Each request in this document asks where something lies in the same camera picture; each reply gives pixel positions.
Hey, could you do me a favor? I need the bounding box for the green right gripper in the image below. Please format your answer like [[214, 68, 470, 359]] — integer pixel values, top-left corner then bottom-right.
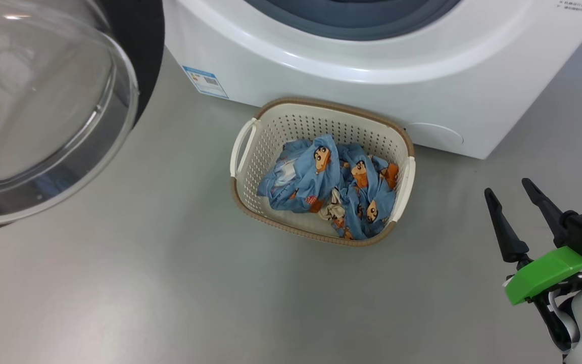
[[484, 178, 582, 352]]

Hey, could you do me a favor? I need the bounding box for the blue cartoon print garment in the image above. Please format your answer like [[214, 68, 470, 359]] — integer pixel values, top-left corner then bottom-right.
[[329, 143, 399, 240]]

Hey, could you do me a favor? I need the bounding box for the black round glass washer door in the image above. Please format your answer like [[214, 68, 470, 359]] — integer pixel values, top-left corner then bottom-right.
[[0, 0, 165, 238]]

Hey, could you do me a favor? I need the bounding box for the white front-load washing machine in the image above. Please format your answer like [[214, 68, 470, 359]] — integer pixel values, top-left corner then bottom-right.
[[162, 0, 582, 160]]

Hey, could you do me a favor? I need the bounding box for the grey rubber door gasket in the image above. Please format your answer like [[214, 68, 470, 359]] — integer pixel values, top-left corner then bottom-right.
[[243, 0, 463, 41]]

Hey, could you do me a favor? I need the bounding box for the round drain filter cover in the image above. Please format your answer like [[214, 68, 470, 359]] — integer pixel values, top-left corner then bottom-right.
[[406, 122, 464, 150]]

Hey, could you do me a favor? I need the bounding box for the cream laundry basket brown rim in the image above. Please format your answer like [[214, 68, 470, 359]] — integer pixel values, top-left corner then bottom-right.
[[229, 97, 416, 247]]

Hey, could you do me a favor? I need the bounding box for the blue energy label sticker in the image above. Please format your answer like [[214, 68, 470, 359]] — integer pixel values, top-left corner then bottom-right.
[[182, 66, 229, 99]]

